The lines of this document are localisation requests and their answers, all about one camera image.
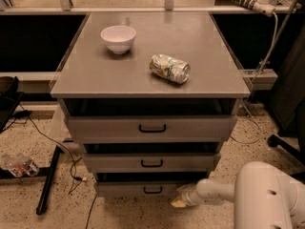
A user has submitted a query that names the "grey bottom drawer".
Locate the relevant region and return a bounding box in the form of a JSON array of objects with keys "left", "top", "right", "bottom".
[{"left": 94, "top": 172, "right": 208, "bottom": 197}]

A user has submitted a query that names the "grey drawer cabinet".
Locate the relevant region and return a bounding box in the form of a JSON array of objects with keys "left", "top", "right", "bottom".
[{"left": 50, "top": 11, "right": 252, "bottom": 198}]

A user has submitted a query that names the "white ceramic bowl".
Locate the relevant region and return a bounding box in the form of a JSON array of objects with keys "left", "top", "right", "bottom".
[{"left": 100, "top": 25, "right": 136, "bottom": 54}]

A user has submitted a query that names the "crumpled plastic bottle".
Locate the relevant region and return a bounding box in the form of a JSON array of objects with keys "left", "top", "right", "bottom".
[{"left": 1, "top": 153, "right": 40, "bottom": 177}]

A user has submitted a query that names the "white power strip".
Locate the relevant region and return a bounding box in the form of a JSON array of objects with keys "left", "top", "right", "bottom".
[{"left": 231, "top": 0, "right": 275, "bottom": 16}]

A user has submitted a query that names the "black floor cable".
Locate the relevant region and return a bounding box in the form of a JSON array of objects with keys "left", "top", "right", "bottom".
[{"left": 6, "top": 103, "right": 89, "bottom": 196}]

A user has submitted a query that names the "black chair at left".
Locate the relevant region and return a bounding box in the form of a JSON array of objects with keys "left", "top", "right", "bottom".
[{"left": 0, "top": 76, "right": 23, "bottom": 133}]

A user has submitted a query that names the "grey middle drawer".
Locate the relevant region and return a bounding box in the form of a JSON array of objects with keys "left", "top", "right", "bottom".
[{"left": 83, "top": 142, "right": 220, "bottom": 173}]

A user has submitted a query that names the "grey top drawer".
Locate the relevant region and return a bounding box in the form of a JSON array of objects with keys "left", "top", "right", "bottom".
[{"left": 62, "top": 98, "right": 236, "bottom": 144}]

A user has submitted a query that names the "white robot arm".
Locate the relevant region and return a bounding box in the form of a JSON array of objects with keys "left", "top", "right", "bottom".
[{"left": 172, "top": 161, "right": 305, "bottom": 229}]

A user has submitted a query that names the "black floor stand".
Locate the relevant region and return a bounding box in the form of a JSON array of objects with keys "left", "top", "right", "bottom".
[{"left": 0, "top": 146, "right": 63, "bottom": 216}]

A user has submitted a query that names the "white power cord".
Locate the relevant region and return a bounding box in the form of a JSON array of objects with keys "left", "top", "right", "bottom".
[{"left": 229, "top": 12, "right": 279, "bottom": 145}]

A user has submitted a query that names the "crushed soda can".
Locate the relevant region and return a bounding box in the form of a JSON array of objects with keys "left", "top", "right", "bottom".
[{"left": 150, "top": 54, "right": 191, "bottom": 84}]

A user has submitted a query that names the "grey drawer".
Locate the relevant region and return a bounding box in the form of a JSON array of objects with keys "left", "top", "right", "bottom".
[
  {"left": 94, "top": 172, "right": 208, "bottom": 197},
  {"left": 83, "top": 142, "right": 220, "bottom": 173},
  {"left": 62, "top": 98, "right": 236, "bottom": 144}
]

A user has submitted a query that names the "black office chair base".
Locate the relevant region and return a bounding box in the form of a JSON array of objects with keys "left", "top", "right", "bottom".
[{"left": 267, "top": 135, "right": 305, "bottom": 184}]

